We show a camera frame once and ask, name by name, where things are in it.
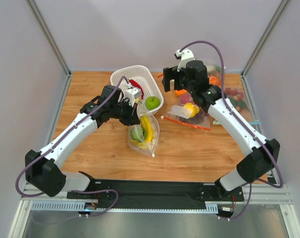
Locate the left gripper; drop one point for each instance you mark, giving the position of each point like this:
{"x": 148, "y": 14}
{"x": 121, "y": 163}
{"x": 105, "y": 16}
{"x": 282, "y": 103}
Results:
{"x": 131, "y": 116}

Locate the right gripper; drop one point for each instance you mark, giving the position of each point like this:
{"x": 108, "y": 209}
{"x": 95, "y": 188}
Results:
{"x": 170, "y": 79}

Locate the yellow fake banana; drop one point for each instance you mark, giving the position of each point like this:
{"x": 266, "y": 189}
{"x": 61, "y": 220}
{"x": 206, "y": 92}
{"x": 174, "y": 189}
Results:
{"x": 146, "y": 125}

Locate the green fake apple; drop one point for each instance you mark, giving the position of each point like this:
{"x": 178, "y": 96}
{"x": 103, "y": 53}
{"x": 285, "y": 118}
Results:
{"x": 152, "y": 102}

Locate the clear dotted zip bag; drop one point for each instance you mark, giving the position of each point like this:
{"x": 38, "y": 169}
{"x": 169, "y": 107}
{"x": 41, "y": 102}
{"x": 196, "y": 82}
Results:
{"x": 147, "y": 149}

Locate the red fake chili pepper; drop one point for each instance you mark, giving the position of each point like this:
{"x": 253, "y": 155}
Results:
{"x": 135, "y": 84}

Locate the yellow fake pear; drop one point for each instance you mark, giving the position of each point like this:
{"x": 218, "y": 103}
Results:
{"x": 137, "y": 100}

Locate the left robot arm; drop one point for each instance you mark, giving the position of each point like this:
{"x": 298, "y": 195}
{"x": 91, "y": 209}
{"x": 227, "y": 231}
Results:
{"x": 43, "y": 168}

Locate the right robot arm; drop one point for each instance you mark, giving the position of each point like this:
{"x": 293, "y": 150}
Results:
{"x": 260, "y": 153}

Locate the loose orange fake fruit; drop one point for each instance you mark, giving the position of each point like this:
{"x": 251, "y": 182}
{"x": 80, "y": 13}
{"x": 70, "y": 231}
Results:
{"x": 180, "y": 92}

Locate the green fake fruit black stripe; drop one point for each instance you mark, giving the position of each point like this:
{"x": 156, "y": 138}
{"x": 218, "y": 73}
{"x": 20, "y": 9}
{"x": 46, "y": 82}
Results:
{"x": 137, "y": 133}

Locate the middle zip bag red seal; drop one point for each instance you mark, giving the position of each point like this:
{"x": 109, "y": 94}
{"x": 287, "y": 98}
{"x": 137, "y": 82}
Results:
{"x": 186, "y": 112}

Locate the zip bag red seal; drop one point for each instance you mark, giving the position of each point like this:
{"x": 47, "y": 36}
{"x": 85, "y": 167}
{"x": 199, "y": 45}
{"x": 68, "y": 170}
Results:
{"x": 214, "y": 74}
{"x": 186, "y": 112}

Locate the back zip bag red seal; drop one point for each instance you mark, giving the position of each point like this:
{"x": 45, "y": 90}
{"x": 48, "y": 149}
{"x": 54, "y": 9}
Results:
{"x": 214, "y": 74}

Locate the right zip bag blue seal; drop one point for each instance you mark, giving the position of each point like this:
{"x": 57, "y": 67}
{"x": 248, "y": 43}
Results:
{"x": 239, "y": 101}

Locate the white perforated plastic basket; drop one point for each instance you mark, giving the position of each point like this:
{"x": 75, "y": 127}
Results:
{"x": 144, "y": 78}

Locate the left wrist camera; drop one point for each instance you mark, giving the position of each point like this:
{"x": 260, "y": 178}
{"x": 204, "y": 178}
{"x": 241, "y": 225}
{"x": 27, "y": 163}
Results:
{"x": 132, "y": 93}

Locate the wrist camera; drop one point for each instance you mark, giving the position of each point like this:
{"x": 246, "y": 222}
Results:
{"x": 132, "y": 93}
{"x": 184, "y": 56}

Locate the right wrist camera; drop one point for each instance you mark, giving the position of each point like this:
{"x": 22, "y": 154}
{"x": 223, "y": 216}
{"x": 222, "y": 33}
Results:
{"x": 184, "y": 56}

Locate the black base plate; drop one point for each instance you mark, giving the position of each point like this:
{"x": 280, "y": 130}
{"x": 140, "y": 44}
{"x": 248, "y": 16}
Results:
{"x": 134, "y": 194}

